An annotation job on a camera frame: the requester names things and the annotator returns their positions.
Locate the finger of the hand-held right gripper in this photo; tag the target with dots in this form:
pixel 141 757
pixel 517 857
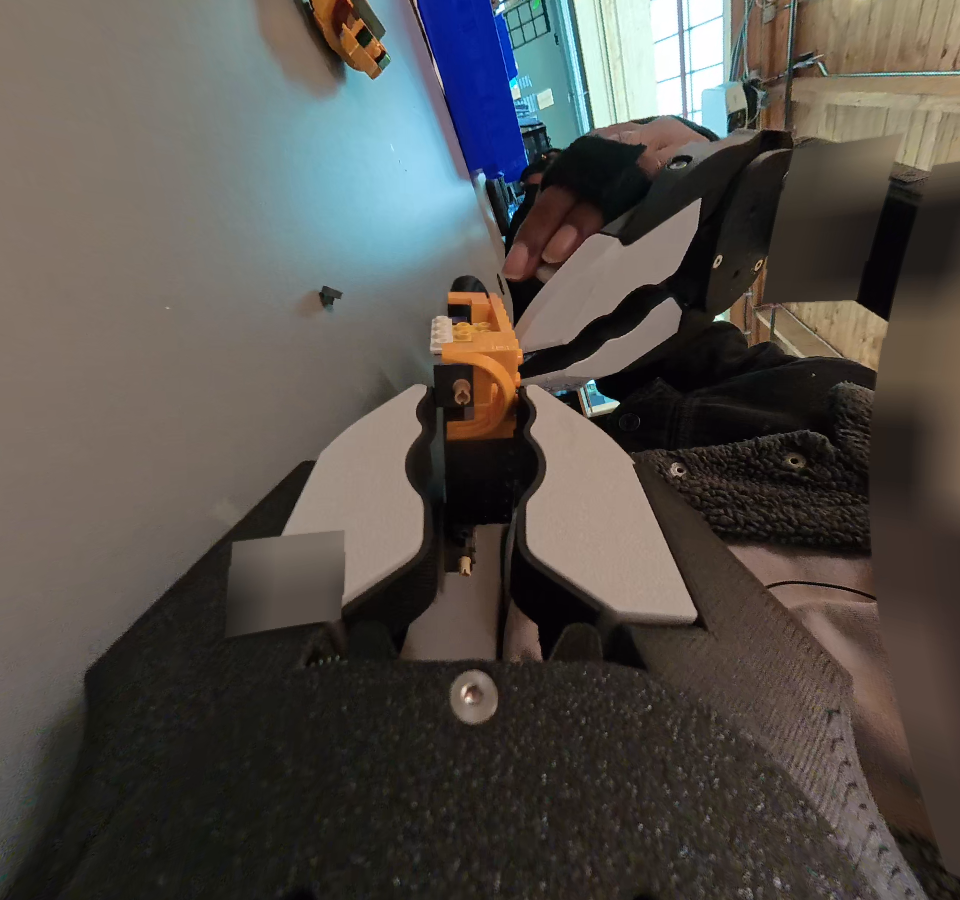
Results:
pixel 600 281
pixel 626 341

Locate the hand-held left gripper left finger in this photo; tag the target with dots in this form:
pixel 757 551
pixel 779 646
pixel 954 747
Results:
pixel 367 480

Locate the white wall box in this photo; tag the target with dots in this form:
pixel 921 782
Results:
pixel 724 108

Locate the dark fleece jacket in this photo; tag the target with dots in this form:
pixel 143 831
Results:
pixel 757 487

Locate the window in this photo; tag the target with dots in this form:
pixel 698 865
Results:
pixel 686 14

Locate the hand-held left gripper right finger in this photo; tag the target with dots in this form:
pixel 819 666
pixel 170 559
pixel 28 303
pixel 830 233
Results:
pixel 600 532

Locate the small black lego piece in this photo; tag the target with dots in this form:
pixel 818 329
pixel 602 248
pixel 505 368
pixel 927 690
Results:
pixel 330 295

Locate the orange lego model with grey plate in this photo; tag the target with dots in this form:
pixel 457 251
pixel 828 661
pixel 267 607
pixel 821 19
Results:
pixel 346 11

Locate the person's right hand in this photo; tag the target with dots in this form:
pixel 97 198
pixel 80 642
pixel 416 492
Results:
pixel 585 187

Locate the black jacket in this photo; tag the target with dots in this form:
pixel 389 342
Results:
pixel 735 382

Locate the blue plastic bin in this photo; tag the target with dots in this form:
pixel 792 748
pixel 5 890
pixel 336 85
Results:
pixel 469 52

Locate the orange and black lego vehicle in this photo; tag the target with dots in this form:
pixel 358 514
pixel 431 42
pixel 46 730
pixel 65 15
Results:
pixel 480 375

